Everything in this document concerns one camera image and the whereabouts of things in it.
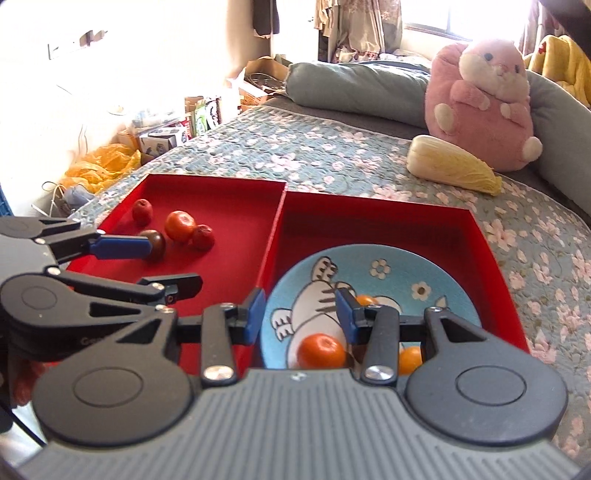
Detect yellow orange kumquat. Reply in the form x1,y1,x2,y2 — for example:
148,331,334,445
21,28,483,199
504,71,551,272
399,346,423,376
356,294,380,307

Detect dark brown tomato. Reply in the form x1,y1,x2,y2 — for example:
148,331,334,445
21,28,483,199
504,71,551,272
139,229,166,262

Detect small red plum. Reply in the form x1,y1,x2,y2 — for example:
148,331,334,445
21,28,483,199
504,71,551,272
189,224,215,251

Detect orange mandarin top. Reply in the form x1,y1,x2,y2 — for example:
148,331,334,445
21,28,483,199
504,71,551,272
164,210,197,243

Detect orange mandarin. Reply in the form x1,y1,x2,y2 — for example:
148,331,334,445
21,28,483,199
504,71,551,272
164,210,197,243
297,333,348,369

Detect small red apple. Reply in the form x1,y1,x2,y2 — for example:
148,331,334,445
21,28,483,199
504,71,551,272
131,198,153,227

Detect left red tray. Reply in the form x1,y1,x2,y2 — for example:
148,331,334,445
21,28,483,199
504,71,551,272
66,173,288,375

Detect red tray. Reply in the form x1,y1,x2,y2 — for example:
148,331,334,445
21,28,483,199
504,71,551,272
66,173,288,375
259,192,526,369

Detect yellow plastic bag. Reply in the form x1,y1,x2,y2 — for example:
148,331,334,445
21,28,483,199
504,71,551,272
60,144,141,194

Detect right red tray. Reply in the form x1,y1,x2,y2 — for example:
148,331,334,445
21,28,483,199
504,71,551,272
259,192,526,369

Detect printed product box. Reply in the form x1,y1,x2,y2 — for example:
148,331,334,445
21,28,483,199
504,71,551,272
139,126,188,157

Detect plush napa cabbage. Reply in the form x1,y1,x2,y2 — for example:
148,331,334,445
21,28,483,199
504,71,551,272
407,135,502,196

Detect green white carton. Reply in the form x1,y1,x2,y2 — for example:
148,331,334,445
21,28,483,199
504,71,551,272
184,96,221,138

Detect floral quilt bedspread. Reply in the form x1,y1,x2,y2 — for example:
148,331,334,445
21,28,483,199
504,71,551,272
74,106,590,464

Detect grey green long pillow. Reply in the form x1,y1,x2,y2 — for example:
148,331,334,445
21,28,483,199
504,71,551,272
286,61,590,214

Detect open cardboard box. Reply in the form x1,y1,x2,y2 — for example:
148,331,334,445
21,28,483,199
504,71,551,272
229,56,290,111

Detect pink plush toy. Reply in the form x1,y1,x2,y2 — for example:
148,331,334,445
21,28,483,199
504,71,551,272
425,40,543,173

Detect hanging clothes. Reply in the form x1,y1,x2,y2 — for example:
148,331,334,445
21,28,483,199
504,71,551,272
315,0,404,63

